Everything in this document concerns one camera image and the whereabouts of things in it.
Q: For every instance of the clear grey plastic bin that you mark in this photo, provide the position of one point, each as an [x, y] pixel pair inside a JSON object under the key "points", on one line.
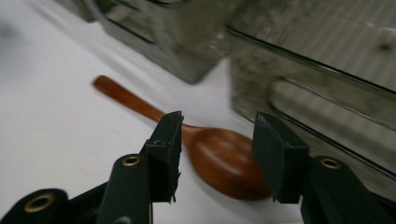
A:
{"points": [[327, 81], [174, 40]]}

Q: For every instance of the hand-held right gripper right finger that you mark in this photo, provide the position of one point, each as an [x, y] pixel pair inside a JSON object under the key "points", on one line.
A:
{"points": [[280, 158]]}

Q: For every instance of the brown wooden spoon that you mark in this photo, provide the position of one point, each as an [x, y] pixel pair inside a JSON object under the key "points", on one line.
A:
{"points": [[224, 161]]}

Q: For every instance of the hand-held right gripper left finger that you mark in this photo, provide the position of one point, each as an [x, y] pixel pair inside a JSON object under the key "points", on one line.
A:
{"points": [[165, 155]]}

